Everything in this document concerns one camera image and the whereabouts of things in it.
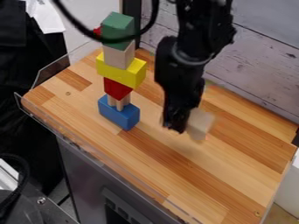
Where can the red wedge block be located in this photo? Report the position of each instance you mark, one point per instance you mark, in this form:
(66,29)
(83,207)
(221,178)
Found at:
(116,89)

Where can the small pale wooden block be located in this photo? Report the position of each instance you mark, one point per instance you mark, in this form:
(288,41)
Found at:
(118,103)

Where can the small red block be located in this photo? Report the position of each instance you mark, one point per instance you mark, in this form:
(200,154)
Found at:
(97,30)

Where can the pale wooden square block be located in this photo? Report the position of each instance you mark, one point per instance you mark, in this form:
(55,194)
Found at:
(118,57)

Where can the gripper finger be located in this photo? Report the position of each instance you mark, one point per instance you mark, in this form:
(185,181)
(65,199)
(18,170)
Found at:
(177,121)

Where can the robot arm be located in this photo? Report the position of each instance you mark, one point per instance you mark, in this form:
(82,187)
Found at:
(206,26)

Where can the pale wooden arch block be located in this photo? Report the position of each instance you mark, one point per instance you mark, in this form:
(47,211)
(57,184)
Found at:
(199,124)

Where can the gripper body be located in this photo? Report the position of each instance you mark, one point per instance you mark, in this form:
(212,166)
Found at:
(177,75)

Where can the yellow block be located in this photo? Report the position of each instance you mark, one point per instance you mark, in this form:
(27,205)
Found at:
(124,74)

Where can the blue block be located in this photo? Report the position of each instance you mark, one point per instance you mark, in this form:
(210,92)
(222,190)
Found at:
(118,115)

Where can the green block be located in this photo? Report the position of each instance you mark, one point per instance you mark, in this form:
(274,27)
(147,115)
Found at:
(117,29)

